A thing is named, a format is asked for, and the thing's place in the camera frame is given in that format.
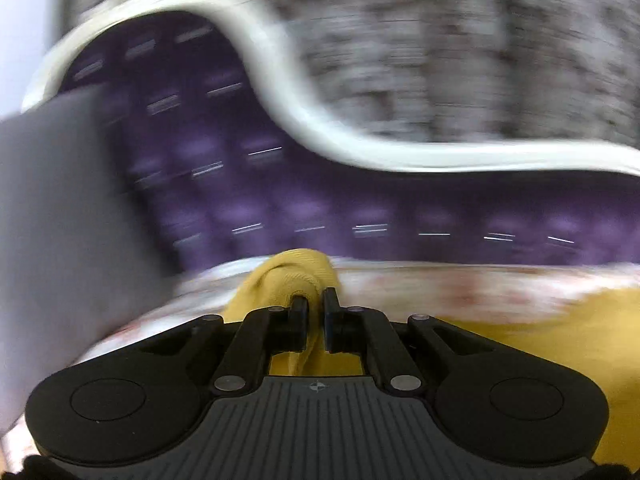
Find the brown damask curtain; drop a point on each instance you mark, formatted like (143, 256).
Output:
(425, 50)

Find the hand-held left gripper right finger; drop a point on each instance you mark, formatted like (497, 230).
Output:
(330, 326)

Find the purple tufted headboard white frame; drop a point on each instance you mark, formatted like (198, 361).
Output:
(280, 185)

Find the yellow knit garment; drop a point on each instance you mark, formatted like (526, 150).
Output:
(285, 275)

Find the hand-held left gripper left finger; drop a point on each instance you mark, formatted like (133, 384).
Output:
(299, 321)

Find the grey cushion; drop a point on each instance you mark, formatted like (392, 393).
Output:
(65, 240)

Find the floral bedspread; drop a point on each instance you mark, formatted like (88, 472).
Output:
(450, 290)

